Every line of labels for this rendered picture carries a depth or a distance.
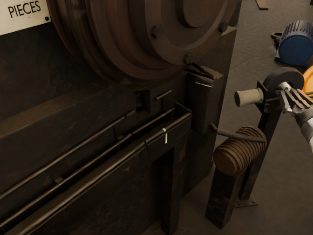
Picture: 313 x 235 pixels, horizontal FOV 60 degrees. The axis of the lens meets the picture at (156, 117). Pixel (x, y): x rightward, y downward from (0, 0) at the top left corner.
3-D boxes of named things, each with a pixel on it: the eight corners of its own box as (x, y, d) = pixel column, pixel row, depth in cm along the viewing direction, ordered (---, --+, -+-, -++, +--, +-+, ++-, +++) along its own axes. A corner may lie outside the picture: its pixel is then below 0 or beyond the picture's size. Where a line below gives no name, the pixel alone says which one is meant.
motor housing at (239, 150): (198, 218, 137) (212, 143, 103) (224, 193, 149) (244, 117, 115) (219, 237, 130) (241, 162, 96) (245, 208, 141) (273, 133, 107)
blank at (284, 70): (263, 70, 98) (267, 74, 95) (304, 63, 99) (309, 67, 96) (257, 104, 108) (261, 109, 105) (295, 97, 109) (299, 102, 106)
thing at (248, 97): (233, 100, 107) (234, 88, 103) (255, 97, 107) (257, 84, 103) (239, 110, 102) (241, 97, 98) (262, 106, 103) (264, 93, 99)
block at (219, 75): (181, 123, 108) (186, 70, 92) (194, 115, 112) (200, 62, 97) (202, 137, 102) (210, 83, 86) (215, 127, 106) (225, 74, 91)
